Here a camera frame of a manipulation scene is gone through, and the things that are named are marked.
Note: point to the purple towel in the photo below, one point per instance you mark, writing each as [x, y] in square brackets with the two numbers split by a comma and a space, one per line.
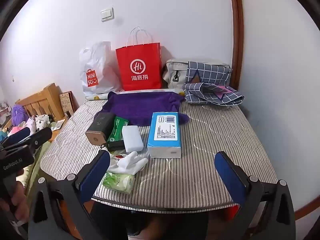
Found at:
[140, 105]

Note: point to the wooden bed headboard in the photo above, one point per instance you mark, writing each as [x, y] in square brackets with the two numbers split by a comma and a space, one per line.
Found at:
[45, 97]

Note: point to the grey plaid cloth pink star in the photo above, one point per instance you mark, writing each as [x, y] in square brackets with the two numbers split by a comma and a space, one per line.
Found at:
[207, 95]

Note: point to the dark green wipes packet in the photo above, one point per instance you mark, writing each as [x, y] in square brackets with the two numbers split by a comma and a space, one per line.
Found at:
[117, 128]

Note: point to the white wall light switch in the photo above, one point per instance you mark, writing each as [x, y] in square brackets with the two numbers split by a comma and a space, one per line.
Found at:
[107, 14]

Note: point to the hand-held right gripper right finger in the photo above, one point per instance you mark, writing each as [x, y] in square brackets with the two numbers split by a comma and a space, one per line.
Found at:
[230, 177]

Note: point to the white sponge block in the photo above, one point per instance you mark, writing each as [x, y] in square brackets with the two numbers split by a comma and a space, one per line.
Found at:
[132, 138]

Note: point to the fruit print packet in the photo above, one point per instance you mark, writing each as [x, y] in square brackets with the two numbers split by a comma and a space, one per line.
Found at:
[120, 156]

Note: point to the pile of clothes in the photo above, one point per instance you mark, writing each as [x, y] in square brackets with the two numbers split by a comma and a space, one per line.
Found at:
[40, 120]

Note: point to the white glove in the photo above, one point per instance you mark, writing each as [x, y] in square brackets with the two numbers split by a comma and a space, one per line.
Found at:
[127, 163]

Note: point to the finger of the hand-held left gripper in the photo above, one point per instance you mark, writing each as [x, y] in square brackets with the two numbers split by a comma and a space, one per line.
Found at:
[37, 136]
[17, 133]

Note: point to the beige canvas bag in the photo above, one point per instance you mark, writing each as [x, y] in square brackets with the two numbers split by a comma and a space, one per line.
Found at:
[172, 70]

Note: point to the brown book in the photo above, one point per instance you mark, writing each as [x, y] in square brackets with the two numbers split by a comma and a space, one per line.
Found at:
[66, 103]

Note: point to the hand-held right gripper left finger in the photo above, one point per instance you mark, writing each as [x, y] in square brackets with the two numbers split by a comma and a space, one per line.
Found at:
[99, 166]

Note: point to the brown wooden door frame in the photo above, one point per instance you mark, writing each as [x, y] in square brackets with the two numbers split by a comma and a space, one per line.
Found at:
[236, 42]

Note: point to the purple plush toy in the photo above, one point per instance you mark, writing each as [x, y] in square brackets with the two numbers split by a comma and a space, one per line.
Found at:
[18, 115]

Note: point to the blue tissue pack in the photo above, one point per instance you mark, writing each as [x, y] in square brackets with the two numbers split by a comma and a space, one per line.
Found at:
[163, 135]

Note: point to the white plastic shopping bag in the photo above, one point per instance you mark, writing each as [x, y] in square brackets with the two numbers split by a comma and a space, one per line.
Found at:
[100, 67]

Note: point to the light green tissue packet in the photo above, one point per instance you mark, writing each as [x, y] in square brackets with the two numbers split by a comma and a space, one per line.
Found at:
[118, 182]

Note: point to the grey plaid fabric pouch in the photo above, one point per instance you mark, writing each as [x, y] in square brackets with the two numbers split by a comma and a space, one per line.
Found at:
[210, 71]

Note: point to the grey striped mattress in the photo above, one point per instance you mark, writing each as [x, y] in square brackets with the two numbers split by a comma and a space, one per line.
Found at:
[200, 175]

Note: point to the red paper shopping bag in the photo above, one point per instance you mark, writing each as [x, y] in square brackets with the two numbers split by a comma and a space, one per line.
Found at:
[140, 67]

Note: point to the dark box with gold base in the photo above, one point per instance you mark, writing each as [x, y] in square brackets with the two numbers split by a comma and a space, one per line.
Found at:
[100, 127]

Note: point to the person's left hand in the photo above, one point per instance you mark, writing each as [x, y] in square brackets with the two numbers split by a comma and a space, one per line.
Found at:
[18, 200]

